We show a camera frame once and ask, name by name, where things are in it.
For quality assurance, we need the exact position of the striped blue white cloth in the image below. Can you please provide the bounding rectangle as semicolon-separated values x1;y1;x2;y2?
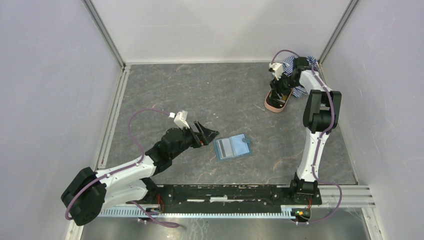
281;55;309;99

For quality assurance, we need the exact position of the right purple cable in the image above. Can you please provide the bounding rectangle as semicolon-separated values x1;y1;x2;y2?
270;49;344;226

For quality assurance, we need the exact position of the pink card box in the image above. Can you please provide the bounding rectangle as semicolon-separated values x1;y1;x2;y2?
264;88;294;113

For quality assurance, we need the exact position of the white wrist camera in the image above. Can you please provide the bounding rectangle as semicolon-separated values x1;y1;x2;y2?
169;110;191;130
268;62;284;81

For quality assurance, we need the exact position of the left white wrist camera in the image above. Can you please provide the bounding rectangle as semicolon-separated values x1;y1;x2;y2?
169;110;191;130

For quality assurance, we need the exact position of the white credit card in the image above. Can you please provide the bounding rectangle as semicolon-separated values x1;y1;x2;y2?
217;138;234;159

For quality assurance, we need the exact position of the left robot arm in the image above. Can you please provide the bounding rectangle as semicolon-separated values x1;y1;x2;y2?
60;121;220;226

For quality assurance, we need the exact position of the aluminium frame rail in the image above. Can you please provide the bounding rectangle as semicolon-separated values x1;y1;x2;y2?
75;184;376;208

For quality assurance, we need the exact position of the light blue cable duct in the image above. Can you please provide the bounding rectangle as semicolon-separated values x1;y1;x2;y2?
98;206;295;220

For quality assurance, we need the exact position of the purple cable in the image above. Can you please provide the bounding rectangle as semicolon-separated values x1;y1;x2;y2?
64;108;181;229
270;49;344;226

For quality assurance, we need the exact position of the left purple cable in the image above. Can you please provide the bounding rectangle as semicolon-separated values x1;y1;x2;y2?
64;108;181;229

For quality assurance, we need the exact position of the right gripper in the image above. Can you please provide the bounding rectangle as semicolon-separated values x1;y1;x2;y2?
269;71;301;100

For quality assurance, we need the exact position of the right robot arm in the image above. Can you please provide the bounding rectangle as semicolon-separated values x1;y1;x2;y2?
264;57;342;204

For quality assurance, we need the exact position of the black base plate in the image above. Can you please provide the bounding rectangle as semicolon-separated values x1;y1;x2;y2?
137;184;323;214

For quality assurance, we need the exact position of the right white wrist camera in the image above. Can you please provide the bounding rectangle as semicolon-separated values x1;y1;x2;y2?
268;62;284;81

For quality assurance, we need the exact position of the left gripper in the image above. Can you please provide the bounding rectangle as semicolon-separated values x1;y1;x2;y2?
170;120;219;160

